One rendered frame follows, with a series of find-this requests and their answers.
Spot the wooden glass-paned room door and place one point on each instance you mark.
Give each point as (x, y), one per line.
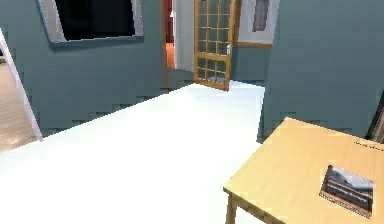
(213, 43)

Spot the light wooden table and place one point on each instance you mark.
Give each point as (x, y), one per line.
(293, 166)

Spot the grey-framed dark window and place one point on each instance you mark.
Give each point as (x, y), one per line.
(95, 18)

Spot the dark picture book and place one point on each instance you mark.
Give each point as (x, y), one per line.
(348, 188)

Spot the white-framed wall picture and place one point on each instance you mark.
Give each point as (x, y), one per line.
(258, 16)

